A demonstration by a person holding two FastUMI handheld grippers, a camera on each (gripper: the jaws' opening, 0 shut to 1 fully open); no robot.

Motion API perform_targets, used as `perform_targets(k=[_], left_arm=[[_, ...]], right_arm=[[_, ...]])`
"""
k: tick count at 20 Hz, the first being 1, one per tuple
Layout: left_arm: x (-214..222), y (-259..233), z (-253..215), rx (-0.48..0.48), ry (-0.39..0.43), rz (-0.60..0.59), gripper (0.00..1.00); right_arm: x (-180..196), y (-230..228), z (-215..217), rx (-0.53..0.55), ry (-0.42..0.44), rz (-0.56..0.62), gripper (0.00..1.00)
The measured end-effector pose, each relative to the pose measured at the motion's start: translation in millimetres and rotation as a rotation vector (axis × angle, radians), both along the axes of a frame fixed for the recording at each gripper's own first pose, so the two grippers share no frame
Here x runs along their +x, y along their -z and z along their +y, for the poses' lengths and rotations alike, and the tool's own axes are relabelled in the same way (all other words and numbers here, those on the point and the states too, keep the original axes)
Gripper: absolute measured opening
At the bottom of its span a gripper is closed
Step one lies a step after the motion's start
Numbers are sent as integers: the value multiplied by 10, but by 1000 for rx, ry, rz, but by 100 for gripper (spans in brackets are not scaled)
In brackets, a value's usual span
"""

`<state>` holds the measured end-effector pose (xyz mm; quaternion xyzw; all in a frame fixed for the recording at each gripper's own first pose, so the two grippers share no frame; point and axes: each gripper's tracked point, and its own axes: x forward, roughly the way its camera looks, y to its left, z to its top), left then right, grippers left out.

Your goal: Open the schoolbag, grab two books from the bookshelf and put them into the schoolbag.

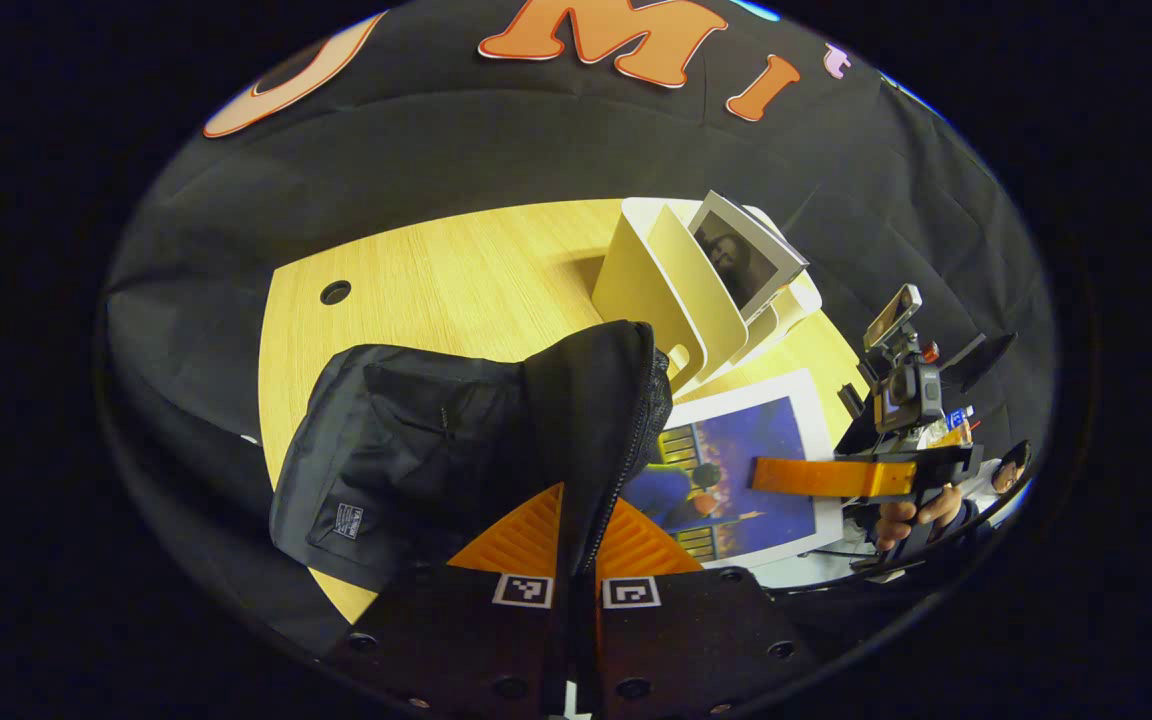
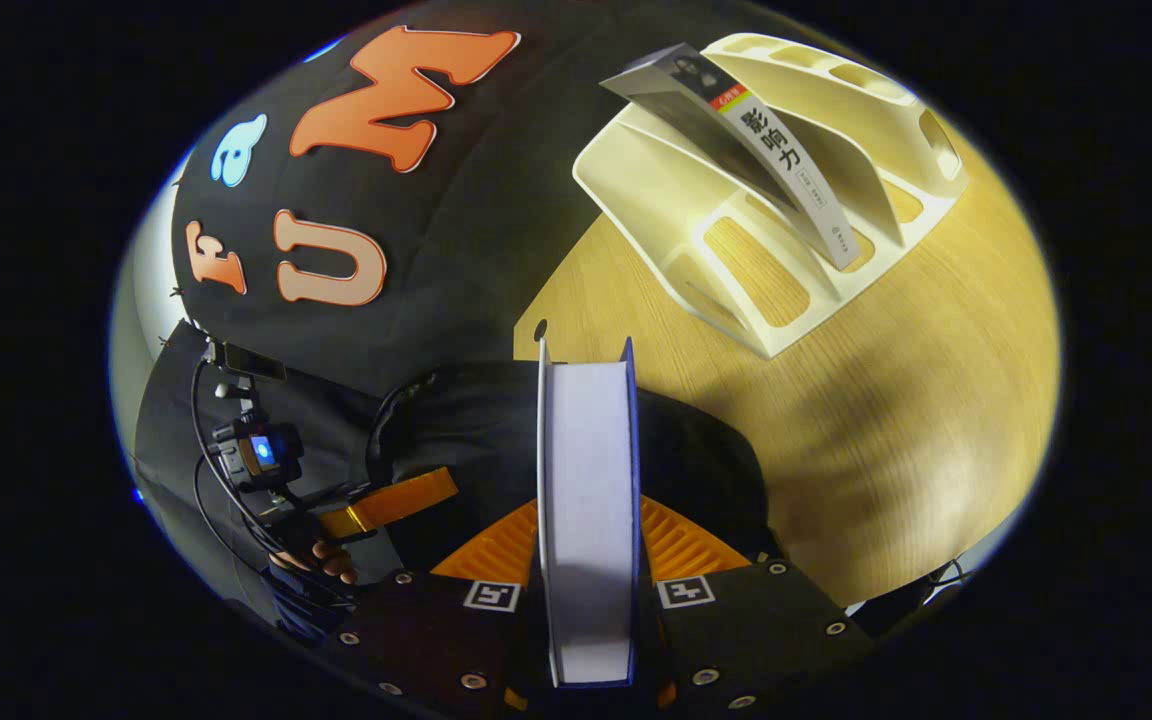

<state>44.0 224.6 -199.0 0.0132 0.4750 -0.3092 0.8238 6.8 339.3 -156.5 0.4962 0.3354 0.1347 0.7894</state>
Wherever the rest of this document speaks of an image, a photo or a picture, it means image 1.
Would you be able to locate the black schoolbag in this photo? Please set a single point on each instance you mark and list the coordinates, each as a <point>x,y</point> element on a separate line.
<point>436,440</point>

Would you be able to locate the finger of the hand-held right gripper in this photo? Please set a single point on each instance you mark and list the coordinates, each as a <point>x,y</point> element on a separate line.
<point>826,478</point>

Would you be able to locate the blue cover book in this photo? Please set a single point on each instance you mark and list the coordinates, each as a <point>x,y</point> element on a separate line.
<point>756,470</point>

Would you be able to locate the portrait cover book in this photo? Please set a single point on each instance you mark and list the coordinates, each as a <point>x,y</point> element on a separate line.
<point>741,260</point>

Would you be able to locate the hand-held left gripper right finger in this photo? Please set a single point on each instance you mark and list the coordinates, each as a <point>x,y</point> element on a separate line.
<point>696,640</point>

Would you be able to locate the person's upper body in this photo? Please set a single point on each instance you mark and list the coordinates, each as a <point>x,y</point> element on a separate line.
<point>1008,470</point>

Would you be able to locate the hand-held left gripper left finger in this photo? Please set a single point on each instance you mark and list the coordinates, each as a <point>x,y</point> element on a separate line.
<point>456,640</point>

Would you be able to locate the white bookshelf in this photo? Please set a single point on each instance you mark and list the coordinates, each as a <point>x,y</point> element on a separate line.
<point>646,290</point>

